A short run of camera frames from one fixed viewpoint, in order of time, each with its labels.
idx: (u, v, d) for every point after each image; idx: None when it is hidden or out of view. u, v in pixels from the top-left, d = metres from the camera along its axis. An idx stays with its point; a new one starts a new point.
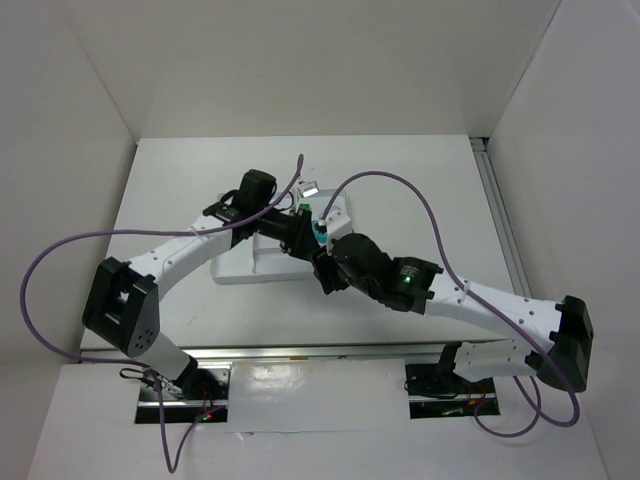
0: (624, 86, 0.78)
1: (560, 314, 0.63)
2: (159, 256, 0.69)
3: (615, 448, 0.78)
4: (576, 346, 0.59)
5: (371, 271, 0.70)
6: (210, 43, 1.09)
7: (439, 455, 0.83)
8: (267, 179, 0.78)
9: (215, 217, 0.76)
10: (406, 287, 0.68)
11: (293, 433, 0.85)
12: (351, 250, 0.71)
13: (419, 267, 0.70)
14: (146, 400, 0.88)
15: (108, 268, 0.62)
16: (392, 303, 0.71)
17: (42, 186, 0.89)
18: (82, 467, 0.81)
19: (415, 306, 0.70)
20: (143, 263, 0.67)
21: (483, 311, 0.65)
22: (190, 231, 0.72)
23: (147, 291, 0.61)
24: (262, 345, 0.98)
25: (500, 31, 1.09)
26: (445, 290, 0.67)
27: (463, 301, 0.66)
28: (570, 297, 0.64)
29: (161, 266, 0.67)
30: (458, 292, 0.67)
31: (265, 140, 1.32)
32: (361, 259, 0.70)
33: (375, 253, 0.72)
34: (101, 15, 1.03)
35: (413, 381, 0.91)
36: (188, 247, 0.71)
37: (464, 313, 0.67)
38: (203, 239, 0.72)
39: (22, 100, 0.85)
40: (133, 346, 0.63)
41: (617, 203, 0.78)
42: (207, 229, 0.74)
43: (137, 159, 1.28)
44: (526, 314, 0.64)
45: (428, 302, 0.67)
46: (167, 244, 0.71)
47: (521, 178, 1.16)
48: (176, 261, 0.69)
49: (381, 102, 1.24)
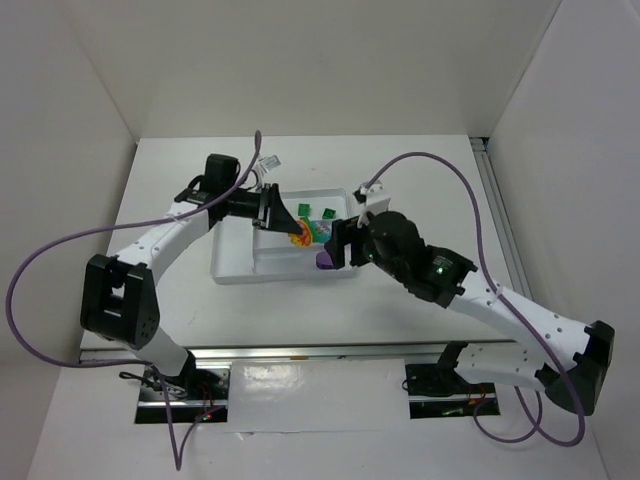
0: (624, 86, 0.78)
1: (589, 338, 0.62)
2: (144, 245, 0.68)
3: (616, 448, 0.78)
4: (598, 373, 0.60)
5: (405, 255, 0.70)
6: (210, 42, 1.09)
7: (440, 455, 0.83)
8: (230, 158, 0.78)
9: (187, 202, 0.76)
10: (439, 279, 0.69)
11: (293, 433, 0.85)
12: (391, 230, 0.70)
13: (453, 260, 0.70)
14: (146, 400, 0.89)
15: (97, 265, 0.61)
16: (416, 291, 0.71)
17: (42, 186, 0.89)
18: (82, 467, 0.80)
19: (441, 299, 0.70)
20: (131, 254, 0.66)
21: (512, 317, 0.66)
22: (169, 217, 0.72)
23: (143, 277, 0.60)
24: (251, 345, 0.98)
25: (500, 32, 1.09)
26: (477, 291, 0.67)
27: (493, 305, 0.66)
28: (601, 322, 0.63)
29: (150, 254, 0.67)
30: (490, 295, 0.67)
31: (264, 139, 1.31)
32: (399, 240, 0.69)
33: (413, 235, 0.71)
34: (101, 14, 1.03)
35: (412, 381, 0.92)
36: (170, 232, 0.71)
37: (490, 316, 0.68)
38: (182, 222, 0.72)
39: (22, 99, 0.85)
40: (140, 335, 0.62)
41: (617, 203, 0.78)
42: (184, 213, 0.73)
43: (137, 159, 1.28)
44: (553, 331, 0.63)
45: (455, 297, 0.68)
46: (150, 232, 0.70)
47: (521, 179, 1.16)
48: (162, 248, 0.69)
49: (382, 102, 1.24)
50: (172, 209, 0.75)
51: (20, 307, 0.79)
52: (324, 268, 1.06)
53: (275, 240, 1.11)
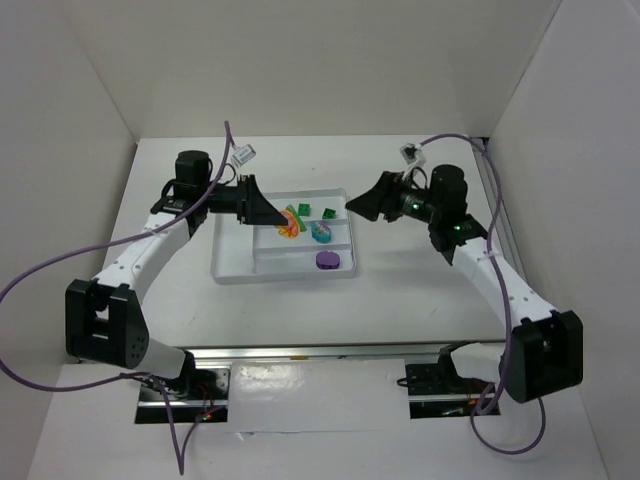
0: (624, 86, 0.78)
1: (549, 315, 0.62)
2: (124, 264, 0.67)
3: (615, 448, 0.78)
4: (539, 336, 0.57)
5: (444, 203, 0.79)
6: (210, 42, 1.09)
7: (440, 455, 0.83)
8: (203, 156, 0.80)
9: (164, 213, 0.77)
10: (453, 235, 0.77)
11: (293, 433, 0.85)
12: (447, 179, 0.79)
13: (473, 228, 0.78)
14: (146, 400, 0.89)
15: (77, 290, 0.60)
16: (433, 236, 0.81)
17: (42, 185, 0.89)
18: (82, 467, 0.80)
19: (447, 253, 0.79)
20: (110, 275, 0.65)
21: (491, 276, 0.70)
22: (147, 231, 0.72)
23: (127, 299, 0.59)
24: (248, 345, 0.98)
25: (500, 31, 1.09)
26: (475, 248, 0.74)
27: (480, 262, 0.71)
28: (572, 312, 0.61)
29: (131, 272, 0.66)
30: (482, 255, 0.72)
31: (264, 139, 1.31)
32: (448, 189, 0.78)
33: (461, 197, 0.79)
34: (101, 14, 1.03)
35: (413, 381, 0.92)
36: (150, 248, 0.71)
37: (477, 272, 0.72)
38: (161, 235, 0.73)
39: (22, 98, 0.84)
40: (130, 356, 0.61)
41: (617, 203, 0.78)
42: (162, 225, 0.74)
43: (137, 159, 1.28)
44: (520, 298, 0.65)
45: (456, 247, 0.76)
46: (129, 251, 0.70)
47: (521, 179, 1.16)
48: (143, 265, 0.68)
49: (381, 102, 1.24)
50: (149, 223, 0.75)
51: (20, 308, 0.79)
52: (324, 268, 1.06)
53: (275, 240, 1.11)
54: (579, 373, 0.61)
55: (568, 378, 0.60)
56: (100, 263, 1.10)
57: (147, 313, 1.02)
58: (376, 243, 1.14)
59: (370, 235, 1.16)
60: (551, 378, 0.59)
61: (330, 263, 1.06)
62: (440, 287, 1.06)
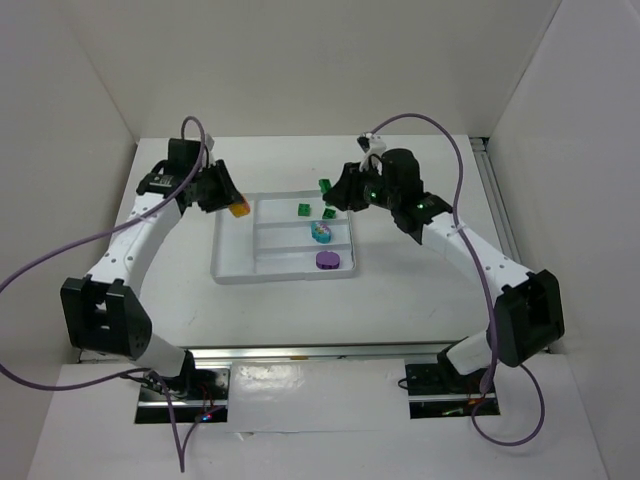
0: (624, 87, 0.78)
1: (526, 278, 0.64)
2: (116, 257, 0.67)
3: (615, 448, 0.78)
4: (520, 300, 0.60)
5: (400, 187, 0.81)
6: (209, 43, 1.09)
7: (440, 456, 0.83)
8: (192, 143, 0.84)
9: (151, 193, 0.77)
10: (417, 215, 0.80)
11: (293, 433, 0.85)
12: (397, 161, 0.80)
13: (435, 204, 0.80)
14: (146, 400, 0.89)
15: (72, 288, 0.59)
16: (401, 220, 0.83)
17: (42, 186, 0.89)
18: (82, 467, 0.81)
19: (416, 233, 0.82)
20: (104, 270, 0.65)
21: (461, 248, 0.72)
22: (136, 218, 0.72)
23: (122, 294, 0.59)
24: (248, 345, 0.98)
25: (500, 31, 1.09)
26: (442, 224, 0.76)
27: (450, 236, 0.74)
28: (545, 270, 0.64)
29: (124, 265, 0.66)
30: (451, 230, 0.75)
31: (263, 139, 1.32)
32: (400, 171, 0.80)
33: (415, 175, 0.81)
34: (101, 15, 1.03)
35: (412, 381, 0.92)
36: (140, 234, 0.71)
37: (449, 248, 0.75)
38: (150, 221, 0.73)
39: (23, 100, 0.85)
40: (134, 347, 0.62)
41: (617, 203, 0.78)
42: (150, 210, 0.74)
43: (137, 159, 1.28)
44: (495, 266, 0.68)
45: (423, 225, 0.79)
46: (119, 242, 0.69)
47: (521, 178, 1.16)
48: (135, 256, 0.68)
49: (381, 101, 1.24)
50: (137, 207, 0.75)
51: (19, 309, 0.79)
52: (324, 267, 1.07)
53: (275, 240, 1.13)
54: (561, 327, 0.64)
55: (552, 333, 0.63)
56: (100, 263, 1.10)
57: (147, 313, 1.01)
58: (376, 243, 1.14)
59: (370, 235, 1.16)
60: (538, 336, 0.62)
61: (330, 263, 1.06)
62: (440, 287, 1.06)
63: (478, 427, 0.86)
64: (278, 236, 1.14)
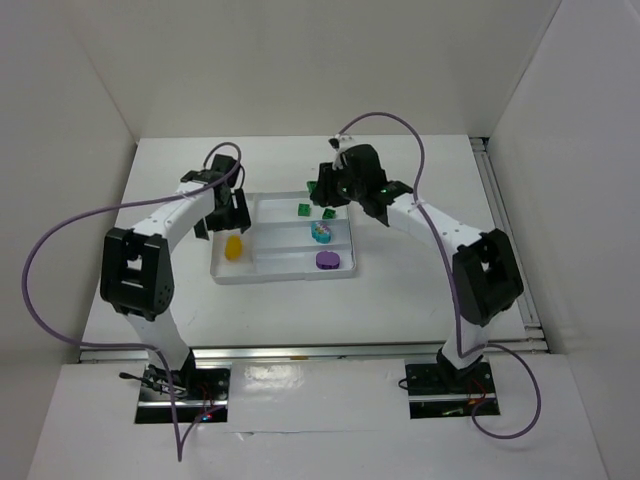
0: (624, 88, 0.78)
1: (480, 239, 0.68)
2: (157, 219, 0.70)
3: (614, 448, 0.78)
4: (473, 257, 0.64)
5: (364, 176, 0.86)
6: (209, 43, 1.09)
7: (440, 455, 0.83)
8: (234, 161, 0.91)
9: (194, 182, 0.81)
10: (382, 198, 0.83)
11: (293, 433, 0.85)
12: (359, 153, 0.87)
13: (398, 188, 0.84)
14: (146, 400, 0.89)
15: (115, 236, 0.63)
16: (368, 207, 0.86)
17: (43, 186, 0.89)
18: (82, 468, 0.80)
19: (382, 217, 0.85)
20: (145, 226, 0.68)
21: (421, 222, 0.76)
22: (179, 195, 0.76)
23: (160, 246, 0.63)
24: (251, 345, 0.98)
25: (500, 31, 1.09)
26: (403, 203, 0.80)
27: (410, 212, 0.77)
28: (497, 230, 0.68)
29: (165, 225, 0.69)
30: (411, 206, 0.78)
31: (263, 139, 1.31)
32: (362, 161, 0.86)
33: (375, 165, 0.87)
34: (101, 15, 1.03)
35: (413, 381, 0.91)
36: (181, 207, 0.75)
37: (411, 223, 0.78)
38: (191, 200, 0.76)
39: (22, 101, 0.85)
40: (158, 303, 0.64)
41: (617, 204, 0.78)
42: (192, 191, 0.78)
43: (137, 159, 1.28)
44: (451, 230, 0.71)
45: (388, 207, 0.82)
46: (162, 209, 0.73)
47: (521, 178, 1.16)
48: (174, 222, 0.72)
49: (381, 101, 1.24)
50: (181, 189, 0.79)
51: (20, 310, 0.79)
52: (324, 267, 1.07)
53: (275, 240, 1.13)
54: (520, 283, 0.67)
55: (511, 288, 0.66)
56: (100, 263, 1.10)
57: None
58: (376, 243, 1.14)
59: (370, 235, 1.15)
60: (498, 292, 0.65)
61: (330, 263, 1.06)
62: (441, 287, 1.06)
63: (478, 425, 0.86)
64: (279, 235, 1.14)
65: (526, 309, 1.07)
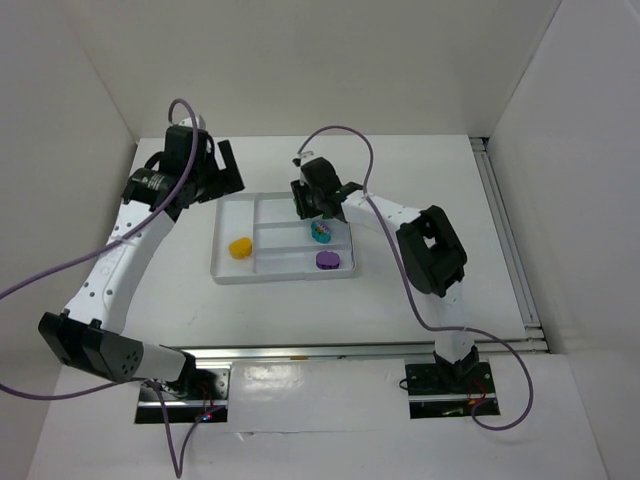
0: (624, 87, 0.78)
1: (419, 216, 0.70)
2: (95, 290, 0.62)
3: (615, 448, 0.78)
4: (415, 232, 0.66)
5: (319, 184, 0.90)
6: (209, 42, 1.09)
7: (439, 455, 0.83)
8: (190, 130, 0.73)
9: (138, 203, 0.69)
10: (336, 198, 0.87)
11: (292, 433, 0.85)
12: (311, 165, 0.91)
13: (350, 186, 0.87)
14: (146, 400, 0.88)
15: (50, 328, 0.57)
16: (325, 208, 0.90)
17: (43, 186, 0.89)
18: (83, 468, 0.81)
19: (340, 215, 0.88)
20: (82, 306, 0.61)
21: (371, 213, 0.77)
22: (116, 241, 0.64)
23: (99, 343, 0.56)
24: (251, 345, 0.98)
25: (500, 31, 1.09)
26: (355, 198, 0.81)
27: (361, 205, 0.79)
28: (435, 205, 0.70)
29: (103, 300, 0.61)
30: (361, 199, 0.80)
31: (263, 140, 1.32)
32: (313, 171, 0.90)
33: (327, 172, 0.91)
34: (101, 15, 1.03)
35: (413, 381, 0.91)
36: (122, 259, 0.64)
37: (362, 214, 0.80)
38: (133, 242, 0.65)
39: (22, 102, 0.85)
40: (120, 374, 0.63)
41: (617, 203, 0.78)
42: (133, 228, 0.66)
43: (137, 159, 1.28)
44: (394, 212, 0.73)
45: (342, 204, 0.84)
46: (98, 270, 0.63)
47: (520, 178, 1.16)
48: (116, 288, 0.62)
49: (380, 101, 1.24)
50: (121, 222, 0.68)
51: (19, 310, 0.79)
52: (324, 268, 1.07)
53: (275, 240, 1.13)
54: (463, 250, 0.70)
55: (457, 259, 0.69)
56: None
57: (147, 314, 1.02)
58: (376, 243, 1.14)
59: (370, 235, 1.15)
60: (446, 263, 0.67)
61: (330, 263, 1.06)
62: None
63: (479, 424, 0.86)
64: (280, 235, 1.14)
65: (526, 309, 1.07)
